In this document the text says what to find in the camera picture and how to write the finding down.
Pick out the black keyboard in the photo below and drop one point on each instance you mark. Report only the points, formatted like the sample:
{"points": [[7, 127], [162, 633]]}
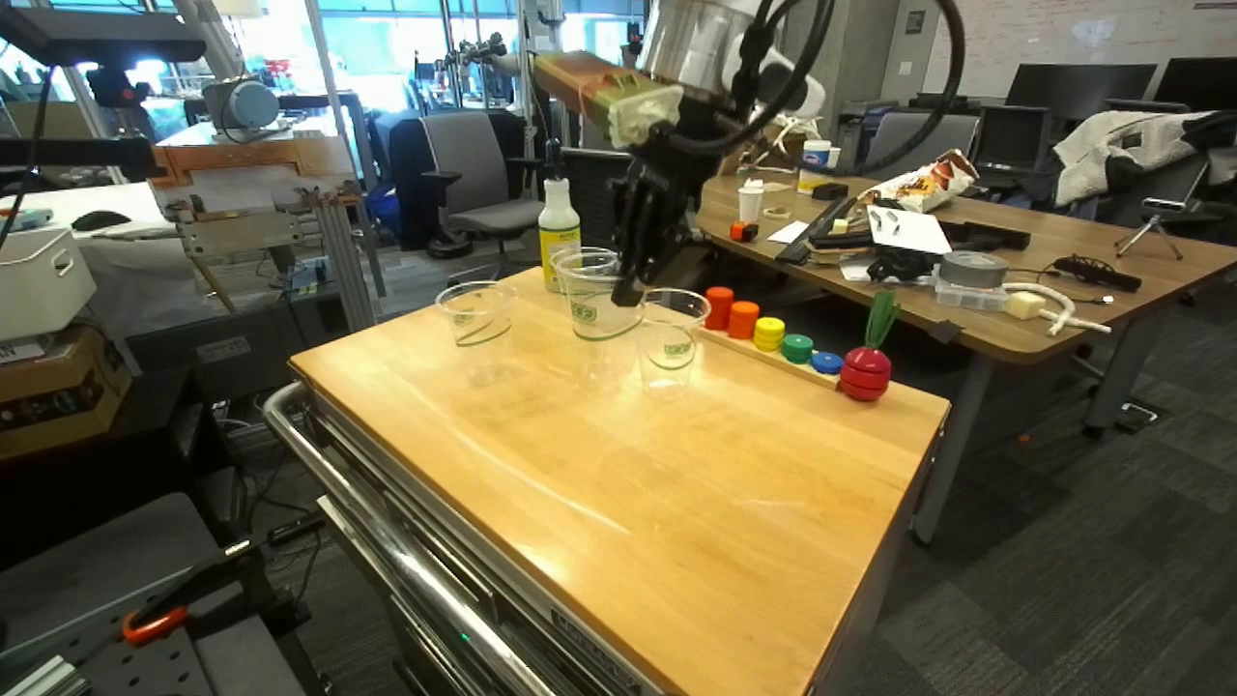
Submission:
{"points": [[816, 231]]}

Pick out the grey office chair back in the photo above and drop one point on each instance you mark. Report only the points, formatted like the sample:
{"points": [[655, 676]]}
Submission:
{"points": [[917, 140]]}

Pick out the grey round device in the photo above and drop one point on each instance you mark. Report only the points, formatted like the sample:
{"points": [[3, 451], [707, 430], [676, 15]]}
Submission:
{"points": [[240, 104]]}

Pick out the blue toy cylinder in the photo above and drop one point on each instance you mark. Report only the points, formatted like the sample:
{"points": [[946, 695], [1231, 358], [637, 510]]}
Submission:
{"points": [[828, 362]]}

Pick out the white card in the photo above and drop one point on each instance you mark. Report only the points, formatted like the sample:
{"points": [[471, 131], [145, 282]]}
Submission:
{"points": [[792, 233]]}

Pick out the large wooden office desk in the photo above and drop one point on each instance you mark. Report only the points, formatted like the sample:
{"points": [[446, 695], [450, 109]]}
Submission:
{"points": [[1161, 255]]}

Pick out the cardboard box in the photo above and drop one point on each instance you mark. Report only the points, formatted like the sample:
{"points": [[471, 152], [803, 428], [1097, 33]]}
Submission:
{"points": [[60, 389]]}

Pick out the spray bottle with yellow liquid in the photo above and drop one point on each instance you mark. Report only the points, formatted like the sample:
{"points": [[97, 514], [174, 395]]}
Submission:
{"points": [[557, 225]]}

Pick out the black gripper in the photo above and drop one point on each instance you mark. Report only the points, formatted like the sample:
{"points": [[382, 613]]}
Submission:
{"points": [[678, 158]]}

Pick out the black remote control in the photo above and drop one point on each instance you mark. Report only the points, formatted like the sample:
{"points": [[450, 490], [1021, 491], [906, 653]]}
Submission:
{"points": [[1097, 270]]}

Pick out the black perforated metal plate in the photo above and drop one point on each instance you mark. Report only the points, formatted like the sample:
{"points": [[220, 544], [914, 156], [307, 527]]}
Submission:
{"points": [[78, 580]]}

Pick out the flat black device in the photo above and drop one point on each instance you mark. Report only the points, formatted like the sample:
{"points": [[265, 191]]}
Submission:
{"points": [[986, 237]]}

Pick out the white plastic box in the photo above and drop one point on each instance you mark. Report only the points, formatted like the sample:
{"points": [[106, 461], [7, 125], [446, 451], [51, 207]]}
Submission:
{"points": [[42, 277]]}

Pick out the white container blue label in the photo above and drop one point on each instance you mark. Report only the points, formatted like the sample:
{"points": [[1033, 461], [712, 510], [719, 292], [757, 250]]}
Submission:
{"points": [[816, 156]]}

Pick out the small white bottle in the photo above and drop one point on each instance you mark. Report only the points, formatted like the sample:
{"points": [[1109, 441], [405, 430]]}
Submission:
{"points": [[753, 202]]}

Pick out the light grey office chair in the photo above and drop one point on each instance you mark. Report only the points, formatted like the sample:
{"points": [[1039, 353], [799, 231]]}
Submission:
{"points": [[478, 180]]}

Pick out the yellow toy cylinder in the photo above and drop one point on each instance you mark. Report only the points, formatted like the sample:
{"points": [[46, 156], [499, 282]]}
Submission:
{"points": [[772, 335]]}

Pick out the small orange object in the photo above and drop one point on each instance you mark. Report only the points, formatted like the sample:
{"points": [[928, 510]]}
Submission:
{"points": [[741, 233]]}

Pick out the wide black monitor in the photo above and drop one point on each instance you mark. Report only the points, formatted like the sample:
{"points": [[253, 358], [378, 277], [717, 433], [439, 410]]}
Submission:
{"points": [[1200, 82], [1079, 85]]}

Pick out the dark grey office chair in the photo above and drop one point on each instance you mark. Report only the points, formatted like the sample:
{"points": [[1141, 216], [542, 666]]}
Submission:
{"points": [[594, 193]]}

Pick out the white paper sheet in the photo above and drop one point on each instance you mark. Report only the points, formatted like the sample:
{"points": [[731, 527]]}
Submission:
{"points": [[911, 233]]}

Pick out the black overhead shelf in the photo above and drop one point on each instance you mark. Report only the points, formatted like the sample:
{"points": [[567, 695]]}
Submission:
{"points": [[91, 33]]}

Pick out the chips bag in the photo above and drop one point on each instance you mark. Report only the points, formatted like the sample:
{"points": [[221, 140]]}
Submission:
{"points": [[928, 180]]}

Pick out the tan wrist camera box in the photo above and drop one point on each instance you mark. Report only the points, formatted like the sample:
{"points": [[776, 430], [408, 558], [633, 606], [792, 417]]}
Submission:
{"points": [[605, 96]]}

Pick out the green toy cylinder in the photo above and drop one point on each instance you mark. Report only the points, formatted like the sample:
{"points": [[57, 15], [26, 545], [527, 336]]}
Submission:
{"points": [[799, 350]]}

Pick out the red toy cylinder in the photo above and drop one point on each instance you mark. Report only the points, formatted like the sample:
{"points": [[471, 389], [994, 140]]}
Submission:
{"points": [[719, 309]]}

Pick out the black computer mouse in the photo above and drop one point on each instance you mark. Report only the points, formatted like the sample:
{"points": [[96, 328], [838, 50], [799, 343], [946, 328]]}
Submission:
{"points": [[102, 221]]}

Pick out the red radish toy green leaves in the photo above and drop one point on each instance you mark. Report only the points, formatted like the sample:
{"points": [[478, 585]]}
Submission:
{"points": [[868, 372]]}

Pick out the dark blue office chair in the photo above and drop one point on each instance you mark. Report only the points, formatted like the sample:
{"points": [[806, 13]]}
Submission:
{"points": [[405, 180]]}

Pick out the white jacket on chair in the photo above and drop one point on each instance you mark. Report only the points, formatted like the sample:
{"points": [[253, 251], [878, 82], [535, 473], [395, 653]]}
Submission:
{"points": [[1114, 149]]}

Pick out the orange toy cylinder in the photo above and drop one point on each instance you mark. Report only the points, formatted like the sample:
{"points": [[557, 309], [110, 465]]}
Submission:
{"points": [[744, 321]]}

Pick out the wooden toy base strip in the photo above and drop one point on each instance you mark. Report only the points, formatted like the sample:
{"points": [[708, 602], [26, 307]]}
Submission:
{"points": [[747, 347]]}

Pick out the small black monitor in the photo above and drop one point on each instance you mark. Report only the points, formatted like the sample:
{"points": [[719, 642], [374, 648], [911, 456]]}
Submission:
{"points": [[1011, 138]]}

